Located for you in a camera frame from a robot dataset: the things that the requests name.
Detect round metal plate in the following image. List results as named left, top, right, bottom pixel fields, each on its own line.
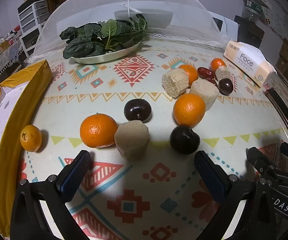
left=69, top=41, right=141, bottom=64

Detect green spinach leaves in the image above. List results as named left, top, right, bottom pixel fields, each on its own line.
left=60, top=14, right=149, bottom=60

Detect black cabinet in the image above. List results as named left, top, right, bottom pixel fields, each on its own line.
left=234, top=15, right=265, bottom=49

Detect orange mandarin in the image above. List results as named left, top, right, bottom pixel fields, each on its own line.
left=173, top=93, right=206, bottom=127
left=211, top=58, right=227, bottom=72
left=178, top=64, right=199, bottom=87
left=80, top=114, right=119, bottom=148

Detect white wall chart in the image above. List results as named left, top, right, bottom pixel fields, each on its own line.
left=257, top=0, right=288, bottom=39

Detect white appliance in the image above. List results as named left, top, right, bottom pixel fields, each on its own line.
left=209, top=11, right=239, bottom=39

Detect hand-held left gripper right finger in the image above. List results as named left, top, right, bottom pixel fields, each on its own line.
left=194, top=151, right=278, bottom=240

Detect black tray with metal rim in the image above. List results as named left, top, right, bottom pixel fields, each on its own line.
left=265, top=89, right=288, bottom=144

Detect yellow cardboard box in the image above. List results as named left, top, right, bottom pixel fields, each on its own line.
left=0, top=59, right=53, bottom=238

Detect clear plastic water bottle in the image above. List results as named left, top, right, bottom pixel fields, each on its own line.
left=242, top=0, right=264, bottom=22

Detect small oval mandarin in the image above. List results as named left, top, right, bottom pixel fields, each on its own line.
left=20, top=124, right=43, bottom=152

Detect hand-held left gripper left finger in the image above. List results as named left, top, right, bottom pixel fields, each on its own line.
left=10, top=150, right=92, bottom=240

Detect ribbed beige sugarcane chunk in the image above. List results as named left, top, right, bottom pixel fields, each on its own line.
left=162, top=68, right=190, bottom=98

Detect grey bowl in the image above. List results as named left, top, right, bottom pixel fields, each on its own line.
left=114, top=9, right=174, bottom=28

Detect red date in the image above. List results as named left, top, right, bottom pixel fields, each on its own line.
left=197, top=67, right=215, bottom=80
left=207, top=76, right=219, bottom=88

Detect white plastic drawer unit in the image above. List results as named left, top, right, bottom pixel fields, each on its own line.
left=18, top=0, right=51, bottom=58

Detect soft tissue pack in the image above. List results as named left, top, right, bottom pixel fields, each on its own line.
left=224, top=40, right=278, bottom=87

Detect dark purple plum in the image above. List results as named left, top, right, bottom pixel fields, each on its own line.
left=169, top=124, right=201, bottom=155
left=123, top=99, right=152, bottom=123
left=218, top=78, right=234, bottom=96

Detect white mesh food cover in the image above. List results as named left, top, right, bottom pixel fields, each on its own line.
left=28, top=0, right=230, bottom=64

